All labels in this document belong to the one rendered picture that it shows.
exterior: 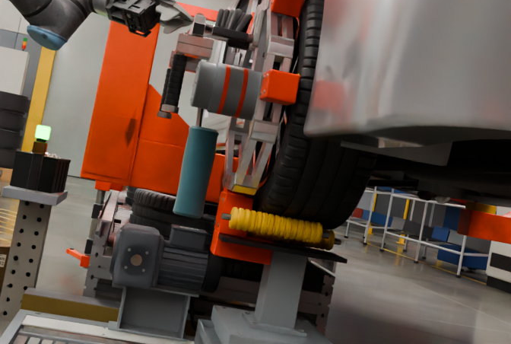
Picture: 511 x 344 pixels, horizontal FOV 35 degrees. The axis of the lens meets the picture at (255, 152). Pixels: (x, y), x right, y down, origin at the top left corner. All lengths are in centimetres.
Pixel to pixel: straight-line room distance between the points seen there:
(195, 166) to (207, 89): 25
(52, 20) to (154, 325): 113
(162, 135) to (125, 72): 24
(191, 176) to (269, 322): 46
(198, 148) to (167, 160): 36
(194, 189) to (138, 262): 31
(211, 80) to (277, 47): 26
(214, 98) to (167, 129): 52
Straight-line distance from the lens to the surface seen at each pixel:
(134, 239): 244
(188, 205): 230
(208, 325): 252
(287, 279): 223
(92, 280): 278
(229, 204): 217
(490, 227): 508
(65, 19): 197
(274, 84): 189
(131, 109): 264
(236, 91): 217
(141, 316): 265
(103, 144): 264
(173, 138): 266
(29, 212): 280
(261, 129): 197
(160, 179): 264
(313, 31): 200
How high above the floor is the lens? 63
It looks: 2 degrees up
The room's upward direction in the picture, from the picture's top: 11 degrees clockwise
